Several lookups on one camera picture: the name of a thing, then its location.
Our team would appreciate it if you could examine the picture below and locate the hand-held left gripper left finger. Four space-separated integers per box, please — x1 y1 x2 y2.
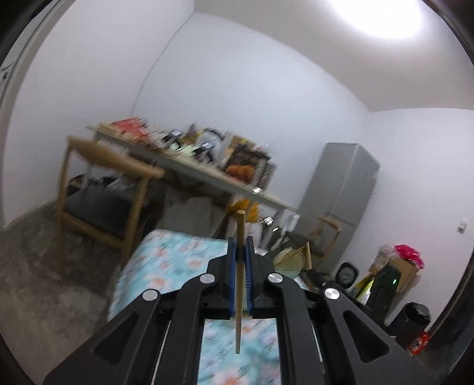
42 237 238 385

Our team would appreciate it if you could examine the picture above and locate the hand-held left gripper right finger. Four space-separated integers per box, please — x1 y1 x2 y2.
244 236 439 385

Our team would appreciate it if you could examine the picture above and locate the single wooden chopstick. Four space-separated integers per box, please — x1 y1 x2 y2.
234 209 246 354

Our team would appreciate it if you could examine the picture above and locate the green plastic utensil holder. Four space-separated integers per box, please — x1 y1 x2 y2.
272 246 315 285

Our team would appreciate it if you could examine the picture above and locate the brown cardboard box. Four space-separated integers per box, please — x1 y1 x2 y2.
389 255 419 293

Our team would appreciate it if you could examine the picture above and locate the black trash bin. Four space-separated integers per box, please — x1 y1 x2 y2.
389 301 432 345

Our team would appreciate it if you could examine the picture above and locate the clear plastic bag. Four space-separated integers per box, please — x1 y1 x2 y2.
374 244 397 267

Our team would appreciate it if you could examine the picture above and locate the black round appliance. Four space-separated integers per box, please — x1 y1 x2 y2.
335 262 360 287

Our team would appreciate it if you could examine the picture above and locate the pink plastic bag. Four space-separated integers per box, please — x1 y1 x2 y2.
393 244 425 269

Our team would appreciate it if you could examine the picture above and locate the red floor packet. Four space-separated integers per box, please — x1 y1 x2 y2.
407 331 432 356

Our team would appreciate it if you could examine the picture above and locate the blue floral blanket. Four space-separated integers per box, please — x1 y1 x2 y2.
107 229 319 385

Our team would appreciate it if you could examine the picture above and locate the orange plastic bag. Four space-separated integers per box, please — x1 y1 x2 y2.
228 198 263 224

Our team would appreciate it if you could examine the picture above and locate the grey sack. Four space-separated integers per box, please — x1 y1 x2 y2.
159 185 230 241

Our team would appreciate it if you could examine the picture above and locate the wooden chair black seat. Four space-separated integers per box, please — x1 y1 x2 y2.
55 135 165 276
309 216 343 263

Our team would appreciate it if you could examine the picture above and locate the long white table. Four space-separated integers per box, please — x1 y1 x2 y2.
87 124 299 223

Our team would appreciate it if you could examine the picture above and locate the grey refrigerator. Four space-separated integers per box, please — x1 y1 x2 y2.
296 142 381 275

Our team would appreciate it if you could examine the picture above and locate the red snack packet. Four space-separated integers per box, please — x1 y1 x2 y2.
109 118 147 136

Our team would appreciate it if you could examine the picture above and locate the ceiling light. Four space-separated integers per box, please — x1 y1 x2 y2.
326 0 425 39

